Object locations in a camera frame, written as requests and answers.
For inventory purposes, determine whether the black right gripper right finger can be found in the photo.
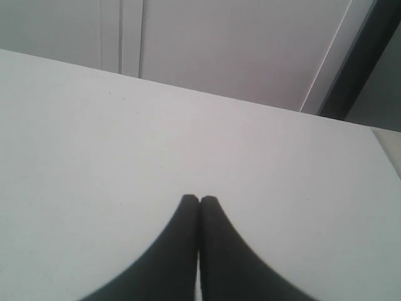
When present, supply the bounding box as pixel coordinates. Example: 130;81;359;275
199;196;313;300

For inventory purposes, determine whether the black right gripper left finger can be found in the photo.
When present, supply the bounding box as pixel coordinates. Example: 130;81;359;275
84;194;199;300

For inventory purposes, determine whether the dark vertical door frame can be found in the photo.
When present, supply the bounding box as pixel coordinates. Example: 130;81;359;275
318;0;400;120

